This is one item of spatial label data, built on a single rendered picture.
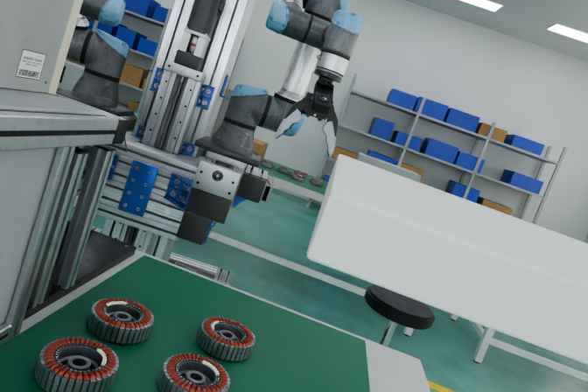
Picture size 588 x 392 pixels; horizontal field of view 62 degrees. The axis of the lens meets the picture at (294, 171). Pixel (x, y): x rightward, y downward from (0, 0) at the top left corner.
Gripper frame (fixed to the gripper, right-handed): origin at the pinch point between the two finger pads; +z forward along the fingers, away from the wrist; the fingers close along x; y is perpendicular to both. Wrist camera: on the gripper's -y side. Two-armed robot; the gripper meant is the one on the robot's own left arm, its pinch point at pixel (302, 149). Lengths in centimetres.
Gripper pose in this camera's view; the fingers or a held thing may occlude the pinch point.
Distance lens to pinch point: 124.6
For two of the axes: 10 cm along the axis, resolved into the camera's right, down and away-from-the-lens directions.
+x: -9.4, -3.3, -0.7
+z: -3.4, 9.3, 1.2
